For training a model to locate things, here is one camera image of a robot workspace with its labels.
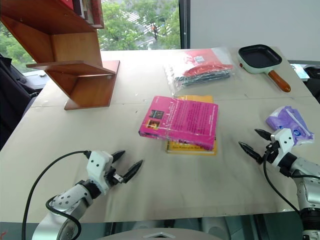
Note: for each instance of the dark office chair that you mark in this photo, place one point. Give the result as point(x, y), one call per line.
point(12, 105)

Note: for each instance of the dark furniture with teal sheet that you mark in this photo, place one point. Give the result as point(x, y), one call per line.
point(313, 82)

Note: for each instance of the yellow paperback book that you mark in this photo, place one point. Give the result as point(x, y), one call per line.
point(191, 150)

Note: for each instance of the mint green square frying pan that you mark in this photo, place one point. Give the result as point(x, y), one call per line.
point(260, 56)

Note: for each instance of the purple plastic bag pack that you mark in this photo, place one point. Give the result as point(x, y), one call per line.
point(285, 120)

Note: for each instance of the black window frame post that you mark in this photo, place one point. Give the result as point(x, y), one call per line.
point(184, 23)

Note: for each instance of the bright red shelved book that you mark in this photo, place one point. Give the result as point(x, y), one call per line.
point(67, 3)

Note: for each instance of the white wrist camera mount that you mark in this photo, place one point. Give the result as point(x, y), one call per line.
point(98, 165)
point(283, 142)

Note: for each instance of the brown wooden zigzag bookshelf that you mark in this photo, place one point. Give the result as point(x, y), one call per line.
point(72, 47)

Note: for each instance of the red booklet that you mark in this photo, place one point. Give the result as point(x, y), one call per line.
point(200, 56)

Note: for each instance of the dark patterned shelved book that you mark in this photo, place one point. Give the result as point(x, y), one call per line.
point(88, 11)

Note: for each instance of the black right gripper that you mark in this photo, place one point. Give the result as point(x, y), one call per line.
point(273, 148)

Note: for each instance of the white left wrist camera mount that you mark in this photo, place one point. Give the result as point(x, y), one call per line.
point(98, 165)

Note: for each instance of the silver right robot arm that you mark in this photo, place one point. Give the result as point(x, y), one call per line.
point(305, 170)

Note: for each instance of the dark red shelved book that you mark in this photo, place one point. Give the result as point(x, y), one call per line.
point(98, 12)

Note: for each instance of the pink paperback book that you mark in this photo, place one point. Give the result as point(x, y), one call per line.
point(185, 120)

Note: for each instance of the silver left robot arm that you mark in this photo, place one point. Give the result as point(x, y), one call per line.
point(70, 200)

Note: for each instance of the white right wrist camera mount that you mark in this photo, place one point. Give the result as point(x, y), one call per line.
point(283, 142)

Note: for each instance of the clear plastic bag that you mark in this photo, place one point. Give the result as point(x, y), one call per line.
point(175, 71)

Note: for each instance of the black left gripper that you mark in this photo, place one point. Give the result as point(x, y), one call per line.
point(111, 176)

